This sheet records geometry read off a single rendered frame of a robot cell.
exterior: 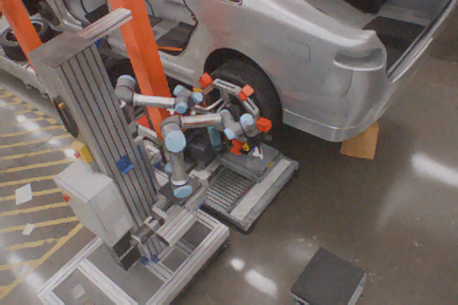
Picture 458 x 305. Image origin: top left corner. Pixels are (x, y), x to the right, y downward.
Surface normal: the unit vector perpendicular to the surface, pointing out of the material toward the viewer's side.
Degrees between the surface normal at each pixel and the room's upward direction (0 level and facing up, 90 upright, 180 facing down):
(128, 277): 0
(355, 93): 89
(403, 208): 0
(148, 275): 0
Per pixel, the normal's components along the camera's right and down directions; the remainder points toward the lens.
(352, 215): -0.14, -0.72
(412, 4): -0.62, 0.60
